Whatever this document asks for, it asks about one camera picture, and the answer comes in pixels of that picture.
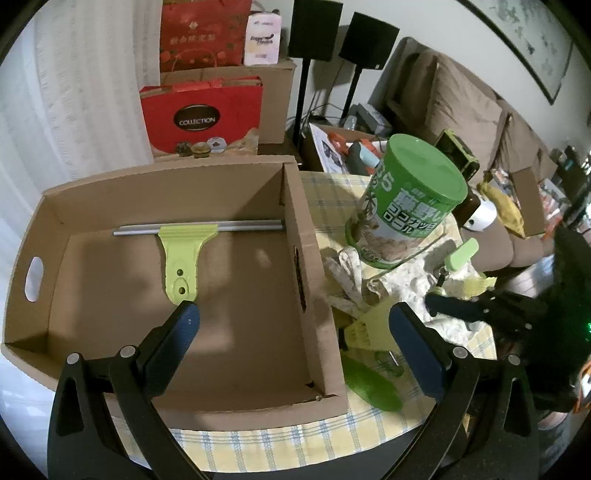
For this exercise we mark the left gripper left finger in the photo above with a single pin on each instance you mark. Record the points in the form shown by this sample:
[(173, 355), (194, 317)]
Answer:
[(83, 442)]

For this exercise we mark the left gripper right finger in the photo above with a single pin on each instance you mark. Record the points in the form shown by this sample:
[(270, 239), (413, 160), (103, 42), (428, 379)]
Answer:
[(483, 425)]

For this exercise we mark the green jump rope handle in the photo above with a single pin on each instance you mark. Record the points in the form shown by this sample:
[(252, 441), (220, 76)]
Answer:
[(456, 260)]

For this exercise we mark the white floral cloth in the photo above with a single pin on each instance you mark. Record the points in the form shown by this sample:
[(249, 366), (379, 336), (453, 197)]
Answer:
[(355, 288)]

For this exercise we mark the green handled window squeegee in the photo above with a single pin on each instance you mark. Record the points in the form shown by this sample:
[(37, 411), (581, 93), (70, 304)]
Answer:
[(182, 243)]

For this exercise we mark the yellow cloth bag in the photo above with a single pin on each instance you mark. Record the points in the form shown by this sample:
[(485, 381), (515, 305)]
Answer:
[(507, 211)]

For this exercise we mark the white dome device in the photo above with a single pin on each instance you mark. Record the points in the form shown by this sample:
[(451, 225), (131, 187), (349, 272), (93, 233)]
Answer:
[(483, 217)]

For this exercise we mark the brown cardboard tray box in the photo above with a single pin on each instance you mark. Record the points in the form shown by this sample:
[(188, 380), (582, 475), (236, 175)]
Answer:
[(106, 259)]

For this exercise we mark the yellow plaid tablecloth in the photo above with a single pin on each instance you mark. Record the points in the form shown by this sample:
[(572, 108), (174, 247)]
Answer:
[(331, 199)]

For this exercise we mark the green lidded snack canister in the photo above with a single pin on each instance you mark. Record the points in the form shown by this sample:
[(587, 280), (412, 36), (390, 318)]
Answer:
[(415, 187)]

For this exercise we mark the green black portable radio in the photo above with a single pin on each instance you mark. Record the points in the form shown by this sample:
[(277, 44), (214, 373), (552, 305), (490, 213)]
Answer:
[(451, 145)]

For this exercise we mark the tan sofa cushion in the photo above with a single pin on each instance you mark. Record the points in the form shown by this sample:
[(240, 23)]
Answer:
[(457, 103)]

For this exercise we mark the light blue hair dryer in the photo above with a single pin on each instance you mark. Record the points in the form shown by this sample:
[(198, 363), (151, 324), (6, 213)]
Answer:
[(364, 156)]

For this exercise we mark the brown sofa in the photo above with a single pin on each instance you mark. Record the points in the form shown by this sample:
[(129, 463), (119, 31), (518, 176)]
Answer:
[(427, 93)]

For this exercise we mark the printed paper sheet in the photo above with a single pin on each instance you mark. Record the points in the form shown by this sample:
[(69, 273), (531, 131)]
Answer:
[(329, 158)]

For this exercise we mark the framed ink painting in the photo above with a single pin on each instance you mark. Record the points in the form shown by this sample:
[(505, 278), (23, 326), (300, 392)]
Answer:
[(534, 35)]

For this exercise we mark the white curtain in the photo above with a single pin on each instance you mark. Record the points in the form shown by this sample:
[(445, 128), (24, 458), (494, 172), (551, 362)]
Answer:
[(70, 97)]

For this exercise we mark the black speaker on stand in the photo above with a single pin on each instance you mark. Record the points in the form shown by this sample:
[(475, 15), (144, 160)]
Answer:
[(313, 31), (368, 45)]

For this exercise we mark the red collection gift box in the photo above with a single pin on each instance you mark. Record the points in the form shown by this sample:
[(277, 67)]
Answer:
[(203, 118)]

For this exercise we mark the large brown cardboard box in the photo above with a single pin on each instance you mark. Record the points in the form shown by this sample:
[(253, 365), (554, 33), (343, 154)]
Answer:
[(277, 83)]

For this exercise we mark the white pink small box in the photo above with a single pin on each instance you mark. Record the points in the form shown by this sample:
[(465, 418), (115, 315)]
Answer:
[(262, 39)]

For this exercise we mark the red gift bag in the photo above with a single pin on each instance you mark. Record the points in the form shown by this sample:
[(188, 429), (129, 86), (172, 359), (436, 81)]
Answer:
[(202, 34)]

